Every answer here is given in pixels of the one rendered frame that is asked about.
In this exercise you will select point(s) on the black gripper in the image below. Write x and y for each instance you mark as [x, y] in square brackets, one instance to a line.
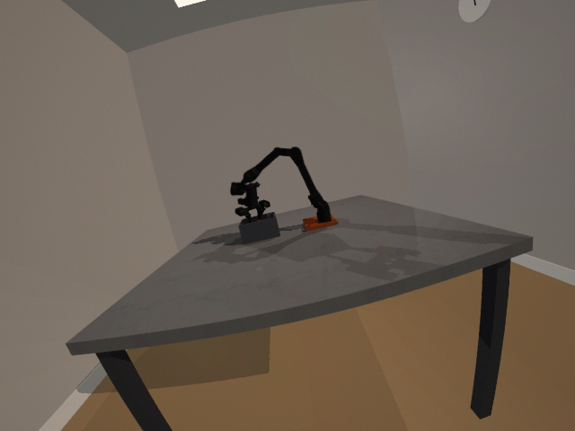
[252, 203]

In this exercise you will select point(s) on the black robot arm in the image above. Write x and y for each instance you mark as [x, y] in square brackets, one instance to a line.
[295, 153]

